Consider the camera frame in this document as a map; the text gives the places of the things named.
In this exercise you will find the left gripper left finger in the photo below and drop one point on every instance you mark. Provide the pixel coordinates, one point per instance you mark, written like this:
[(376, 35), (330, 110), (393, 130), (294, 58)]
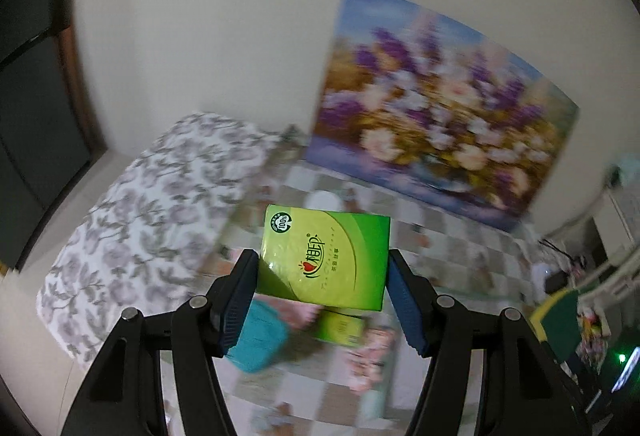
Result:
[(122, 392)]

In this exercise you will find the pink floral scrunchie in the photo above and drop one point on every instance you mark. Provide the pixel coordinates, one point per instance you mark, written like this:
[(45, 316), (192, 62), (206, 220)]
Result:
[(366, 363)]

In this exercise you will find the pink fluffy cloth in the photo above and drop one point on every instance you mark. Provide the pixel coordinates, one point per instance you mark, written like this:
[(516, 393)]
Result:
[(296, 315)]

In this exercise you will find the teal plastic box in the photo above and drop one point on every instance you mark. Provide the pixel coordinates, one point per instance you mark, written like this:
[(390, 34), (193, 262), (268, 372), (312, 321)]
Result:
[(263, 335)]

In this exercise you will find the grey floral blanket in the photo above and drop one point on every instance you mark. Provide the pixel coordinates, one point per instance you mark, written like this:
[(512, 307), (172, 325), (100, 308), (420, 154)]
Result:
[(144, 242)]

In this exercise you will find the checkered printed tablecloth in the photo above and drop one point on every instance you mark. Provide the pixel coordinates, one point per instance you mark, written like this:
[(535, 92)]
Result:
[(523, 391)]

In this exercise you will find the small green tissue pack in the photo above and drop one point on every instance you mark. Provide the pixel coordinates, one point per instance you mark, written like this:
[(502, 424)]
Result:
[(339, 328)]

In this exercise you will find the dark cabinet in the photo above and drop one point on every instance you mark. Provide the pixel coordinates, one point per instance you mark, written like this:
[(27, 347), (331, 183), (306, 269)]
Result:
[(44, 150)]

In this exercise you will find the white pill bottle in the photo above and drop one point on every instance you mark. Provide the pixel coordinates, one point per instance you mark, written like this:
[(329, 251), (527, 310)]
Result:
[(322, 200)]

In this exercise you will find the flower painting canvas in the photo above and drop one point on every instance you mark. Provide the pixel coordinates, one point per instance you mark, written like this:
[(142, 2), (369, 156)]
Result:
[(424, 105)]

